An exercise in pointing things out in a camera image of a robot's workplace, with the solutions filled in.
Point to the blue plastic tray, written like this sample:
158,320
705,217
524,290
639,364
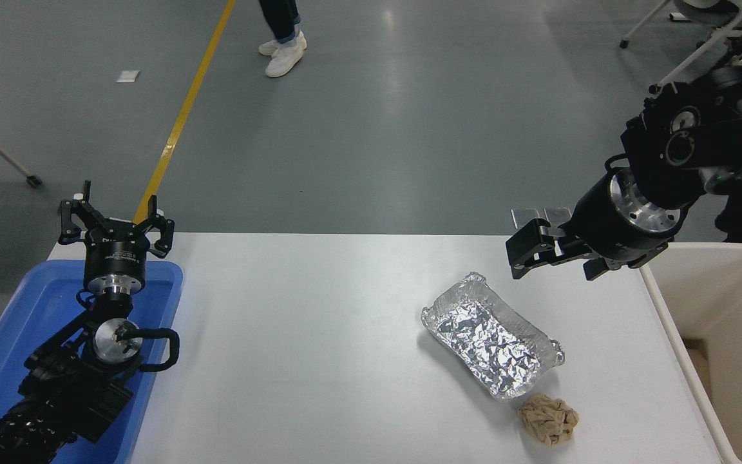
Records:
23,309

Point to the crumpled tan paper ball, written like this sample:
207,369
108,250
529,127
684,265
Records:
548,419

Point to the crinkled foil tray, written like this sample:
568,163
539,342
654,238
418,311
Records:
487,341

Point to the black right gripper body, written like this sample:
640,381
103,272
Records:
603,232

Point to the white chair frame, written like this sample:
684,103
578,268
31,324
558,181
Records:
699,45

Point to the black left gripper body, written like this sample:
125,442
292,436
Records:
115,254

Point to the silver floor tape patch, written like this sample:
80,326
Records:
525,214

